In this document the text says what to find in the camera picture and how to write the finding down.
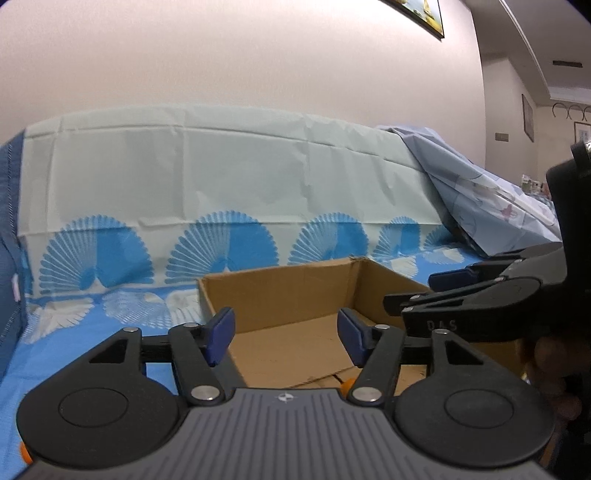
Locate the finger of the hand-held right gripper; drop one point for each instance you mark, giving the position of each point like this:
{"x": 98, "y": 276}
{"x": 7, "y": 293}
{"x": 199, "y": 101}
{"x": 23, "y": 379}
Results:
{"x": 455, "y": 278}
{"x": 485, "y": 309}

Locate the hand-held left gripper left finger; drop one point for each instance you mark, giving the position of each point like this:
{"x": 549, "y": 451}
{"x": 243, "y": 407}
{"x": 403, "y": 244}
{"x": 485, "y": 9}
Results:
{"x": 220, "y": 333}

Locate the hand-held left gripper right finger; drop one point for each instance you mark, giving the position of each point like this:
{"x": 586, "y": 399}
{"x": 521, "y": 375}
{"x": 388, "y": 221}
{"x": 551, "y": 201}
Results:
{"x": 349, "y": 337}

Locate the small orange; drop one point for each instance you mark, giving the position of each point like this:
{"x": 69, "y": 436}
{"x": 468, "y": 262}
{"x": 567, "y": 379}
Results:
{"x": 347, "y": 385}
{"x": 27, "y": 453}

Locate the brown cardboard box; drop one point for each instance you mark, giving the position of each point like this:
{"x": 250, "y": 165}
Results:
{"x": 286, "y": 295}

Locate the person's right hand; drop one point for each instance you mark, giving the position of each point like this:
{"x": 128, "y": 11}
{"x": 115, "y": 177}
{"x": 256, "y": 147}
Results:
{"x": 549, "y": 364}

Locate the cluttered shelf items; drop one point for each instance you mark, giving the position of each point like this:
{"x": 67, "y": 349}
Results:
{"x": 535, "y": 185}

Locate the light blue blanket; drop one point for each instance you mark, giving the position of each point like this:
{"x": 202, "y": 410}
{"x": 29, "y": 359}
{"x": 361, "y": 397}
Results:
{"x": 461, "y": 194}

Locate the ceiling air vent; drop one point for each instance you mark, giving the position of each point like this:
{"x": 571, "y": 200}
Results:
{"x": 567, "y": 62}

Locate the blue fan print bedsheet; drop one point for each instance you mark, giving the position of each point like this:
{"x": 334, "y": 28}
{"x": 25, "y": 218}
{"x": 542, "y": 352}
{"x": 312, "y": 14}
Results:
{"x": 231, "y": 161}

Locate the dark blue cushion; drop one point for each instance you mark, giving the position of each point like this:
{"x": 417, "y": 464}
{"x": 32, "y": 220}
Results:
{"x": 11, "y": 323}

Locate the blue denim pillow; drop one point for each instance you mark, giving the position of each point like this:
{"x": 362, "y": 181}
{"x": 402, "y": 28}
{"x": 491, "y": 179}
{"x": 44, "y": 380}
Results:
{"x": 9, "y": 194}

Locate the small white wall frame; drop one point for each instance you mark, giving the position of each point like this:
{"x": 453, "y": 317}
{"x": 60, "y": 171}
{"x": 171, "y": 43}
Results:
{"x": 583, "y": 133}

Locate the small dark wall frame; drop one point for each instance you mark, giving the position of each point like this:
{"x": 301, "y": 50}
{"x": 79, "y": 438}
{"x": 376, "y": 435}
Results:
{"x": 528, "y": 117}

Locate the black framed wall picture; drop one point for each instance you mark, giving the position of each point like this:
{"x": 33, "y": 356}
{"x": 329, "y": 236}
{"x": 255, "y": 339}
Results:
{"x": 429, "y": 18}

